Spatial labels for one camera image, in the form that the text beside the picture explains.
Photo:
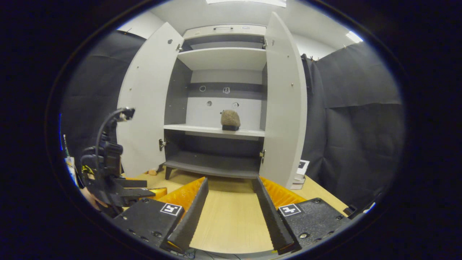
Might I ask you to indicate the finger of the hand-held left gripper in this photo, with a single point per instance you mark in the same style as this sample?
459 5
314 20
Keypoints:
144 195
133 182

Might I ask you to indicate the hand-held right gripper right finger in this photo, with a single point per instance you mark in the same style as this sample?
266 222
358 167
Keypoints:
270 216

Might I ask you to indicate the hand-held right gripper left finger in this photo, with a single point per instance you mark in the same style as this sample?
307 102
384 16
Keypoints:
191 216

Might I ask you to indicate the white shoe cabinet door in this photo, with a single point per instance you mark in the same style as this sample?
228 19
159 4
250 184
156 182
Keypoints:
285 108
148 101

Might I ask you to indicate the brown fuzzy shoe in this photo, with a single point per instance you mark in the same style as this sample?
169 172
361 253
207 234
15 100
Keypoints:
230 117

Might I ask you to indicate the white grey shoe cabinet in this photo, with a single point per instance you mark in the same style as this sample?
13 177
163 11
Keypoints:
220 57

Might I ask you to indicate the white blue card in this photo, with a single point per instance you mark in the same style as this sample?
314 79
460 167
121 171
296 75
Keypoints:
71 171

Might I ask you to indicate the white book with picture cover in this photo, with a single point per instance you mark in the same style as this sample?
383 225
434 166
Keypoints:
303 167

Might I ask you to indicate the small ceiling light panel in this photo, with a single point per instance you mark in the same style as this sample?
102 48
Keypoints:
353 37

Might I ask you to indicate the large ceiling light panel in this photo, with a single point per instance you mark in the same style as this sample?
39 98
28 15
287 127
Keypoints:
245 2

